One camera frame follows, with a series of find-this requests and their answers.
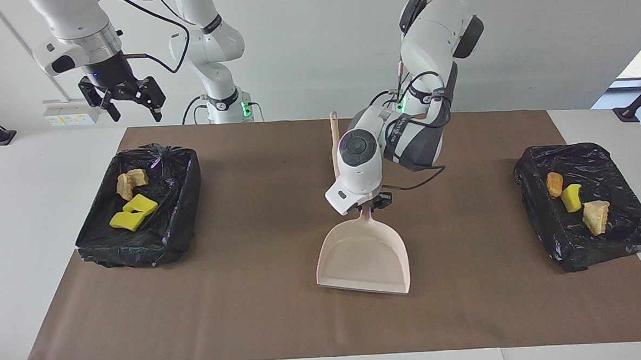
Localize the brown paper table mat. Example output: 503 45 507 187
13 105 641 360

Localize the brown potato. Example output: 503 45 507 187
546 171 565 199

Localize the wedge yellow sponge piece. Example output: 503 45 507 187
109 209 146 234

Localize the notched yellow sponge piece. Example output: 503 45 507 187
122 193 159 217

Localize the open black bag lined bin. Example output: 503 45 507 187
71 142 205 271

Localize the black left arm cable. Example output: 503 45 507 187
367 69 458 194

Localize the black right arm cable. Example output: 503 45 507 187
111 0 193 77

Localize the pink brush with black bristles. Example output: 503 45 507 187
329 110 343 183

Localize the pink plastic dustpan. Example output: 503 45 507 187
313 203 412 298

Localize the curved yellow sponge piece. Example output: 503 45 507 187
560 184 584 214

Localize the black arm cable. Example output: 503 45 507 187
111 0 193 77
367 69 458 194

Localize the white wall socket box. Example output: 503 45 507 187
43 98 102 128

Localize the black bag wrapped box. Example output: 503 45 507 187
513 140 641 275

